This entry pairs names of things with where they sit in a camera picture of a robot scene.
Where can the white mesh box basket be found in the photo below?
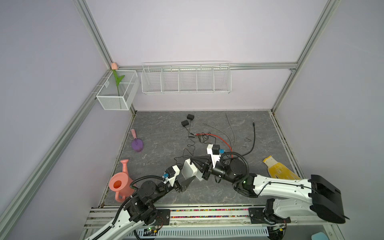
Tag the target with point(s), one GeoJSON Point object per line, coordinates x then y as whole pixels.
{"type": "Point", "coordinates": [108, 95]}

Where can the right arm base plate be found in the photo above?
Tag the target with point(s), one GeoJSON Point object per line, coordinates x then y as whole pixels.
{"type": "Point", "coordinates": [259, 215]}

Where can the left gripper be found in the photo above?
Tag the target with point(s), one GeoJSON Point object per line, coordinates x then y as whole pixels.
{"type": "Point", "coordinates": [183, 185]}

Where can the pink watering can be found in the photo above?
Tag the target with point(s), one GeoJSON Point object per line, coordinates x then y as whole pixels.
{"type": "Point", "coordinates": [120, 183]}

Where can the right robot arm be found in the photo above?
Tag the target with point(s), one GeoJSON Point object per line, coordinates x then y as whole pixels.
{"type": "Point", "coordinates": [287, 198]}

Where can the white wire shelf basket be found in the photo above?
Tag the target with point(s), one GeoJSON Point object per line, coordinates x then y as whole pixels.
{"type": "Point", "coordinates": [186, 77]}

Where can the yellow work glove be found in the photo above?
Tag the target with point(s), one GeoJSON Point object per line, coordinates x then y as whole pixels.
{"type": "Point", "coordinates": [277, 170]}

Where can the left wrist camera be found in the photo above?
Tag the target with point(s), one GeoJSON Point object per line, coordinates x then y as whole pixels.
{"type": "Point", "coordinates": [170, 175]}

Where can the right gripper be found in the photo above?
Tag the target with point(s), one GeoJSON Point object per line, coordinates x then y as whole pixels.
{"type": "Point", "coordinates": [208, 168]}

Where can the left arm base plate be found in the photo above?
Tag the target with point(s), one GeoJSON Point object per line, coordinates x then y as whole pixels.
{"type": "Point", "coordinates": [161, 217]}

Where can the artificial tulip flower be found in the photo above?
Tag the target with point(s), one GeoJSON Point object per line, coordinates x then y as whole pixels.
{"type": "Point", "coordinates": [118, 78]}

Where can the purple trowel pink handle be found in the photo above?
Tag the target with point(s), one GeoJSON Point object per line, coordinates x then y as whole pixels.
{"type": "Point", "coordinates": [137, 144]}

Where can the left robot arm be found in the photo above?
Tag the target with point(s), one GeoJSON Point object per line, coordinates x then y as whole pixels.
{"type": "Point", "coordinates": [139, 210]}

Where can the black power adapter near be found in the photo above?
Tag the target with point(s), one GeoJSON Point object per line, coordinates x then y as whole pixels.
{"type": "Point", "coordinates": [185, 123]}

